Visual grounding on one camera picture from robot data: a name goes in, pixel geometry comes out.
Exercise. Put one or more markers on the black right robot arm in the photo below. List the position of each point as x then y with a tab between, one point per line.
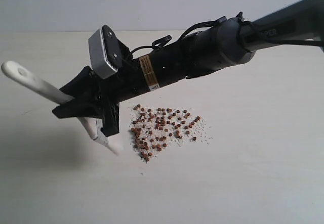
207	47

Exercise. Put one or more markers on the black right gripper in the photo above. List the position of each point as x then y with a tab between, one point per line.
112	88

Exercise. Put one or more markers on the wooden paint brush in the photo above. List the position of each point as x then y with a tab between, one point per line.
24	77

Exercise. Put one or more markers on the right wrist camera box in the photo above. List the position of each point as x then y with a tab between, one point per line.
107	52

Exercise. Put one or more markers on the pile of beans and rice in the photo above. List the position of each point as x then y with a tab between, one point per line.
155	129

